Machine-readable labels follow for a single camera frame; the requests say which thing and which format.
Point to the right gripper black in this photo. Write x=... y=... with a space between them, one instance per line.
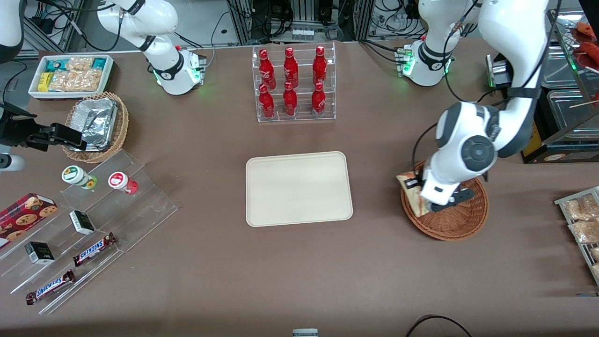
x=18 y=129

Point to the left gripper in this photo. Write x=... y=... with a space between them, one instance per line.
x=420 y=182

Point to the triangular sandwich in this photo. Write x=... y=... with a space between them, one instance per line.
x=414 y=204

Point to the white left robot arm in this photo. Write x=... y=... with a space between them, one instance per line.
x=514 y=47

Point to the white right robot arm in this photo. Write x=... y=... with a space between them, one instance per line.
x=173 y=75

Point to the brown wicker basket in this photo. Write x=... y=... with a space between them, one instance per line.
x=458 y=224

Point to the aluminium foil tray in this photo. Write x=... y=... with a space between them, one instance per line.
x=96 y=121

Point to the light wicker basket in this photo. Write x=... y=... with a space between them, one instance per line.
x=122 y=121

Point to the tray of packaged crackers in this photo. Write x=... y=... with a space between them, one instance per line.
x=559 y=202

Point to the cream plastic serving tray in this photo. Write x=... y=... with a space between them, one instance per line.
x=299 y=189

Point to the white plastic snack bin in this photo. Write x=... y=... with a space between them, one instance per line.
x=33 y=91

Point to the yellow snack packet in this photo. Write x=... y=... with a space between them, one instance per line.
x=44 y=82

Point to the large clear cracker bag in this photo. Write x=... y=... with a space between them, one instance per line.
x=75 y=80

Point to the green lid yogurt cup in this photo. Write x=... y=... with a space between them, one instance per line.
x=75 y=174

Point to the teal snack packet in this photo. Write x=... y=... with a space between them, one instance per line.
x=54 y=64
x=99 y=63

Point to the small clear cracker bag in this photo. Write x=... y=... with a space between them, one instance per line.
x=79 y=63

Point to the red chocolate cookie box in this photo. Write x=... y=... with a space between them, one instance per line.
x=23 y=217

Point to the red lid yogurt cup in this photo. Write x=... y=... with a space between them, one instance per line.
x=119 y=180

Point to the small black carton box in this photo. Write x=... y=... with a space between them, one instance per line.
x=82 y=222
x=40 y=252

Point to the black food display warmer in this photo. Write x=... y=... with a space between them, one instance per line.
x=561 y=154

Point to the clear acrylic stepped shelf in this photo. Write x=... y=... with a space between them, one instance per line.
x=140 y=210

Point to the grey device with green light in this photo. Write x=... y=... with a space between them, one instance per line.
x=498 y=70

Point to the Snickers chocolate bar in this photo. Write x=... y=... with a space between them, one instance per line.
x=93 y=249
x=50 y=287

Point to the clear bag of snacks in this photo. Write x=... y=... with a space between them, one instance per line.
x=595 y=254
x=582 y=208
x=585 y=231
x=596 y=271

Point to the red cola bottle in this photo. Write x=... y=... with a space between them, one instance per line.
x=319 y=65
x=290 y=102
x=266 y=70
x=290 y=68
x=318 y=102
x=266 y=104

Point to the clear acrylic bottle rack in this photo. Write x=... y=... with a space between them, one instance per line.
x=302 y=114

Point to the small grey block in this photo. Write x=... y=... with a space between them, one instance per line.
x=305 y=333

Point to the aluminium equipment frame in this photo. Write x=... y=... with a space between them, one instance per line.
x=304 y=18

